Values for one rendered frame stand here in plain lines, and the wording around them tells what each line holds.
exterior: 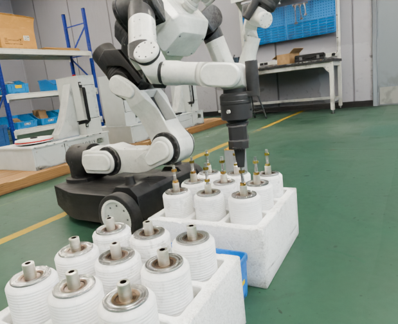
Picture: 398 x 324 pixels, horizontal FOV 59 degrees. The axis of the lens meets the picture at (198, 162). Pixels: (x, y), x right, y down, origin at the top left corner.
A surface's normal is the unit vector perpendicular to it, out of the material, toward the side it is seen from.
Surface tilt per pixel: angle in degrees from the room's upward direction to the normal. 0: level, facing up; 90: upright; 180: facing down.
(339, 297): 0
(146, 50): 52
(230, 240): 90
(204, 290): 0
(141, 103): 113
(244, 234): 90
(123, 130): 90
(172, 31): 119
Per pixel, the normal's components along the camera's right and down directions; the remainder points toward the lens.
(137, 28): -0.26, -0.42
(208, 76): -0.35, 0.23
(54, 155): 0.85, 0.01
